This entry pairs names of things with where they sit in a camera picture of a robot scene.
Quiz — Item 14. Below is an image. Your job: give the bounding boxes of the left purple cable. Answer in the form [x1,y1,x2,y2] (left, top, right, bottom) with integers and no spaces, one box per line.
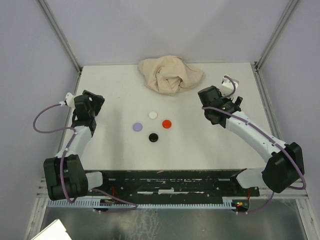
[33,102,138,215]

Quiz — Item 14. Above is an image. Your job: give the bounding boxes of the purple charging case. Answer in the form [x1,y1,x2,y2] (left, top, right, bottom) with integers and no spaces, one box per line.
[132,122,143,132]

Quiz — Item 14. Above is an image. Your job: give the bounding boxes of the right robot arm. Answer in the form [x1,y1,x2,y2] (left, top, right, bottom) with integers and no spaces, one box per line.
[198,86,307,196]

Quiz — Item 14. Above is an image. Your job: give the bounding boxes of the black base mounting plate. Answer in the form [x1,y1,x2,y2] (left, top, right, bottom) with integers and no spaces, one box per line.
[98,170,260,205]

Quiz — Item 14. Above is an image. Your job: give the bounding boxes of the beige crumpled cloth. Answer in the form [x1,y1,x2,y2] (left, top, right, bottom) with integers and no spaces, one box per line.
[137,55,205,96]

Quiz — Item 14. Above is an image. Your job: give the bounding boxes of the white paper sheet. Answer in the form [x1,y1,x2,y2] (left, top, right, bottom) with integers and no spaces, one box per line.
[32,219,71,240]

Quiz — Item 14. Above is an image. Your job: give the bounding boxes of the white charging case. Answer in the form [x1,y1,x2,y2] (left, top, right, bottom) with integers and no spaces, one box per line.
[148,111,158,120]

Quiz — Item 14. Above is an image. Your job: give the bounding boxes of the black charging case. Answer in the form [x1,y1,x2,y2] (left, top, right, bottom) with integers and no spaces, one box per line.
[148,132,159,143]

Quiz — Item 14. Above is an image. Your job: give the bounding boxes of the right aluminium frame post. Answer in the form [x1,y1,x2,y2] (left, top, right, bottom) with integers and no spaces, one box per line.
[254,0,301,72]

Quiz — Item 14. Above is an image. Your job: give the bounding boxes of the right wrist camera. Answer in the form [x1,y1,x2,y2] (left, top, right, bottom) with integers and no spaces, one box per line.
[219,75,239,98]

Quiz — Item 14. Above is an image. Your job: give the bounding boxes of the left aluminium frame post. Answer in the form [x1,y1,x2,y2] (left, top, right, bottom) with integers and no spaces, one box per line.
[37,0,83,74]

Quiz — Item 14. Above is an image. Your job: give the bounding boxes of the blue cable duct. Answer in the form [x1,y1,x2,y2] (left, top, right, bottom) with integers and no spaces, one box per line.
[46,197,238,209]

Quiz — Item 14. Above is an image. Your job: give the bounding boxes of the red charging case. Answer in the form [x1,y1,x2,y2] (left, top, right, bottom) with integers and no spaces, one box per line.
[162,119,172,129]

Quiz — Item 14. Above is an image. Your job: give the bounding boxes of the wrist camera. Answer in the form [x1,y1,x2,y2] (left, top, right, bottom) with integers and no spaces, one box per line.
[219,75,239,98]
[64,92,76,109]

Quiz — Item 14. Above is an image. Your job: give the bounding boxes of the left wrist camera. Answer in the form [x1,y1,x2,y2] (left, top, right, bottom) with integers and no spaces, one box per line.
[64,92,76,109]

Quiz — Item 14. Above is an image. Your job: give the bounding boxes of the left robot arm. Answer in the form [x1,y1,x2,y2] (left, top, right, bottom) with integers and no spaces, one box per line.
[43,90,111,203]

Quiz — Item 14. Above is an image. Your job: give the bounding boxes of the aluminium frame post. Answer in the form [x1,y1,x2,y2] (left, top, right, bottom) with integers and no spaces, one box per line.
[254,0,301,72]
[37,0,83,74]

